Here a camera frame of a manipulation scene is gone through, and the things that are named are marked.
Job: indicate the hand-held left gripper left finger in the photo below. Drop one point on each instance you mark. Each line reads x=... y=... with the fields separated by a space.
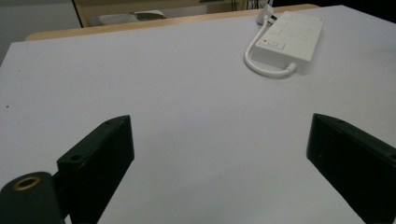
x=96 y=168

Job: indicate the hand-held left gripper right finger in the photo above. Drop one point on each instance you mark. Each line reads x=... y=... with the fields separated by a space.
x=351 y=161

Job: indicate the white power strip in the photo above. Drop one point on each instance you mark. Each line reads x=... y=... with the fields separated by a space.
x=289 y=35

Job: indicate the black stand pole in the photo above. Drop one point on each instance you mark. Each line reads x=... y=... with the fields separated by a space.
x=77 y=12

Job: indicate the wooden chair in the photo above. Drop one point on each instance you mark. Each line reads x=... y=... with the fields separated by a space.
x=137 y=12

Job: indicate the white plug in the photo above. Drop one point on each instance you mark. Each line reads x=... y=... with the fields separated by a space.
x=265 y=14

